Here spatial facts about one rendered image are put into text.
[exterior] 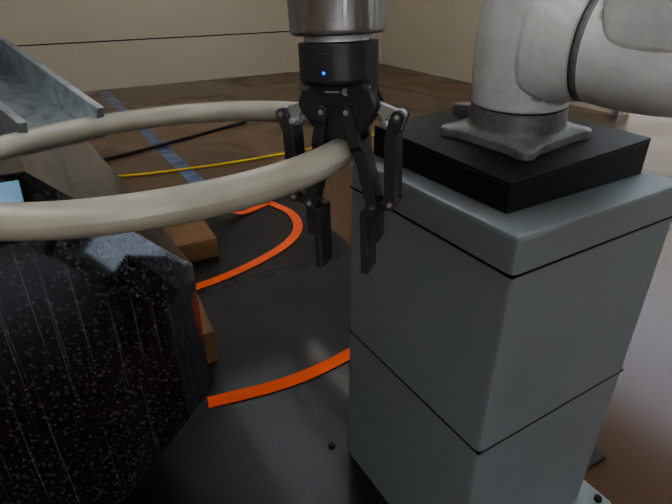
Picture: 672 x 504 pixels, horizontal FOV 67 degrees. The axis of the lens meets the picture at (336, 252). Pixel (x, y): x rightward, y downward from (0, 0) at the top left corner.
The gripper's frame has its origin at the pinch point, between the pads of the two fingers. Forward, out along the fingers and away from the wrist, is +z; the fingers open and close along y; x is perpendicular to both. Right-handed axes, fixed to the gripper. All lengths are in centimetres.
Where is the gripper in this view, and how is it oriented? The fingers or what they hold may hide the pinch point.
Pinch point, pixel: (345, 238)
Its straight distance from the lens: 56.1
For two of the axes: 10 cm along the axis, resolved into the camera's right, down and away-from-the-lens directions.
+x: -3.7, 4.1, -8.3
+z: 0.4, 9.1, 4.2
